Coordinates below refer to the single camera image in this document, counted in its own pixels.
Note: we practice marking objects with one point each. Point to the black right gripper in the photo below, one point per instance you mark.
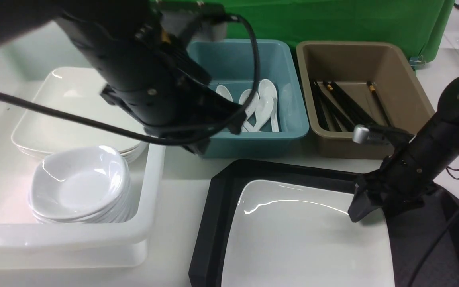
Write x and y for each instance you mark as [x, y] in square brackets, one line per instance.
[402, 179]

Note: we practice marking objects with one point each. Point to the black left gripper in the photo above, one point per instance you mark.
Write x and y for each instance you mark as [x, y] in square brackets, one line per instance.
[151, 76]

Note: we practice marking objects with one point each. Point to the large white square plate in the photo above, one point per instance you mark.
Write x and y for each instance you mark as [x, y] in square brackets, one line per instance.
[287, 235]

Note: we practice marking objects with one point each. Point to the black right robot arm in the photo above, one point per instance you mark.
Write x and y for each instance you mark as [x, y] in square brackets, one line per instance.
[446, 120]

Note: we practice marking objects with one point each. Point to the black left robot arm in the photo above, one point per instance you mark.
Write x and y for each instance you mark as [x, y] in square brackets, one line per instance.
[19, 17]

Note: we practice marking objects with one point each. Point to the black chopsticks bundle in bin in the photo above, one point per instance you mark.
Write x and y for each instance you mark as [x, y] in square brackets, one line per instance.
[337, 111]

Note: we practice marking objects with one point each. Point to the black serving tray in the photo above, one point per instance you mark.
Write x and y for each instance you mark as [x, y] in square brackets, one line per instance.
[409, 232]

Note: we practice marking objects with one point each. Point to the single black chopstick in bin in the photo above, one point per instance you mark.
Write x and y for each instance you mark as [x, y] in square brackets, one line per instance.
[382, 110]

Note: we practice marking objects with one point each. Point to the brown plastic bin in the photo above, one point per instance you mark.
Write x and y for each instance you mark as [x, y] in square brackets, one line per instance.
[351, 65]

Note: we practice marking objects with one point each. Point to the stack of white square plates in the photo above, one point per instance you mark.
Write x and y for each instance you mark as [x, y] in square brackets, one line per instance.
[77, 91]

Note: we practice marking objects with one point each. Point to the teal plastic bin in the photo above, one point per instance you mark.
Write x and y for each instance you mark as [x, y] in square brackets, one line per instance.
[230, 63]

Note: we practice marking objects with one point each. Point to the stack of white bowls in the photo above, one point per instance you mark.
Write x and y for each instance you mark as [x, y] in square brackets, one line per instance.
[89, 185]

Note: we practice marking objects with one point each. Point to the green cloth backdrop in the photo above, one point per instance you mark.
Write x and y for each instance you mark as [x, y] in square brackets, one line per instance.
[415, 27]

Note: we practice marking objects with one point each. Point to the large white plastic tub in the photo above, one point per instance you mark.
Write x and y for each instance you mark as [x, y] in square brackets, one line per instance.
[25, 244]

